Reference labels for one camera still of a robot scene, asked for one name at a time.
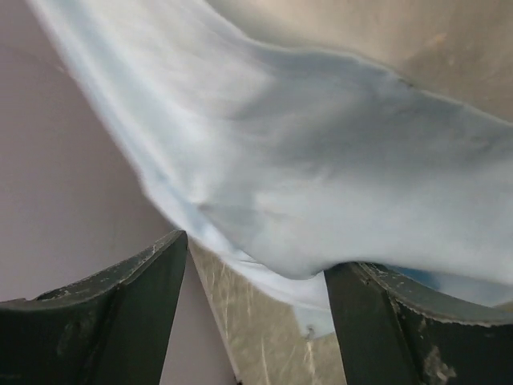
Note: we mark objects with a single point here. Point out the green satin pillowcase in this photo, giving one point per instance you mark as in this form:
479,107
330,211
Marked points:
291,136

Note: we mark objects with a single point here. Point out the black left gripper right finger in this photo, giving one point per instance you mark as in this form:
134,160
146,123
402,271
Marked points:
392,330

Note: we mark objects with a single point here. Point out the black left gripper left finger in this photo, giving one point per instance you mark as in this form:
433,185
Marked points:
110,328

